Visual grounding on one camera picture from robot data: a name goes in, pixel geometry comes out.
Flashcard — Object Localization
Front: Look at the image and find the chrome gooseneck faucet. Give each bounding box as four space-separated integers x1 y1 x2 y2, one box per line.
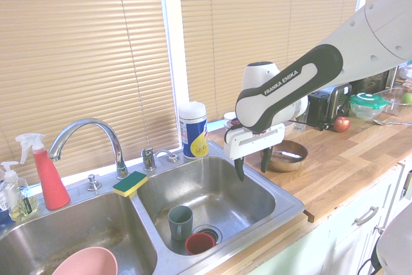
48 118 130 181

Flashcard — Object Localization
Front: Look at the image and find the red apple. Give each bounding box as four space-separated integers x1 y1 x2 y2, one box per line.
333 116 351 133

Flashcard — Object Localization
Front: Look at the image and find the grey green mug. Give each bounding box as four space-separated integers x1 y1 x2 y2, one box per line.
167 205 194 241

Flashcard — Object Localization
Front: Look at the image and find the pink plastic bowl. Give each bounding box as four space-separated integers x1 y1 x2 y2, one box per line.
51 246 118 275

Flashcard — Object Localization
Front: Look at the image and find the pale green kitchen cabinet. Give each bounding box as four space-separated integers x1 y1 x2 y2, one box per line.
247 158 412 275

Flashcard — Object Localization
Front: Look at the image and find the stainless steel double sink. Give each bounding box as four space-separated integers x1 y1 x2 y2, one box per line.
0 141 305 275

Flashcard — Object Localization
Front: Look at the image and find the chrome curved sink spout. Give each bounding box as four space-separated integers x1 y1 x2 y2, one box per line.
156 149 180 163

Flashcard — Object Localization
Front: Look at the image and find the red plastic cup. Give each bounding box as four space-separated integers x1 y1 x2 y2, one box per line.
185 232 216 256

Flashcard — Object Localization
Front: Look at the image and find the brown wooden bowl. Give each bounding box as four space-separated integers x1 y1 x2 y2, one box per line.
259 140 309 173

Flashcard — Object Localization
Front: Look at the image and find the blue liquid bottle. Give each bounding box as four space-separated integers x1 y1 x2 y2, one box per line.
0 187 14 228

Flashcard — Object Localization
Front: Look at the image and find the wide tan window blind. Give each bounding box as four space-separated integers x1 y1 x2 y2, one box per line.
0 0 180 189

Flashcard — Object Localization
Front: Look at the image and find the clear glass dish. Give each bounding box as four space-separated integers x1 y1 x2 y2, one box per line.
375 86 412 117

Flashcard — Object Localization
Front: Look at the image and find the white ceramic mug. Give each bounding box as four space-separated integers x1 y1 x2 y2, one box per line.
223 111 238 128

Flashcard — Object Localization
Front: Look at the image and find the chrome sink knob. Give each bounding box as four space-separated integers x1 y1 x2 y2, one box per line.
86 174 102 191

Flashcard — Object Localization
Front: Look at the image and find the chrome sink sprayer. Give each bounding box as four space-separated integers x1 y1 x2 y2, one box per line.
141 147 158 172

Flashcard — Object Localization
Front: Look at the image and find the silver spoon with long handle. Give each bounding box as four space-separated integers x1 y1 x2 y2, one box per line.
372 119 412 127

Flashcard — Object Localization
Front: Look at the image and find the white blue wipes canister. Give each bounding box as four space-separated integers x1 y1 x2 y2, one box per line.
178 101 209 160

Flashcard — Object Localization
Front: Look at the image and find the silver drawer handle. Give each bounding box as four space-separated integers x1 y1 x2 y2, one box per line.
354 205 379 226

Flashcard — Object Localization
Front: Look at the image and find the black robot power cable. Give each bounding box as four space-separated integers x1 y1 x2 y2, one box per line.
357 251 382 275

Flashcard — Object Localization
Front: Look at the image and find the metal sink drain strainer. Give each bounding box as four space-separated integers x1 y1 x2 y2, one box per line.
192 224 223 245

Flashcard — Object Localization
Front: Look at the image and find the yellow green sponge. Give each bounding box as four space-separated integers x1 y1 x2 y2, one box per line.
112 171 149 198

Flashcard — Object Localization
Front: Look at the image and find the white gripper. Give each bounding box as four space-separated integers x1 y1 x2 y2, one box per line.
223 122 286 183

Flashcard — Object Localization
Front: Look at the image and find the black toaster oven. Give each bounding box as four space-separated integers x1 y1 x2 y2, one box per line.
350 65 400 95

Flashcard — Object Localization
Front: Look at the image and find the medium tan window blind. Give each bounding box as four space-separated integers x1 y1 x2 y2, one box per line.
178 0 364 122

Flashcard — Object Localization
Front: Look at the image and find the clear soap pump bottle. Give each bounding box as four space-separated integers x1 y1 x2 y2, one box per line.
0 160 40 223

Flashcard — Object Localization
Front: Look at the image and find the red spray bottle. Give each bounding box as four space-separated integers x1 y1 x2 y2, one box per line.
15 133 71 211

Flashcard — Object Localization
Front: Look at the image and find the black silver toaster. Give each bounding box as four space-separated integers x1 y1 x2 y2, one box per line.
306 83 353 130

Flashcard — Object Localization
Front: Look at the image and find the clear drinking glass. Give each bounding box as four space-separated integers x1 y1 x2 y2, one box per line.
293 100 310 131

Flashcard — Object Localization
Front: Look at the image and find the green lidded glass container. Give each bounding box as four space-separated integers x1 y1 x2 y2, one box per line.
349 92 391 119

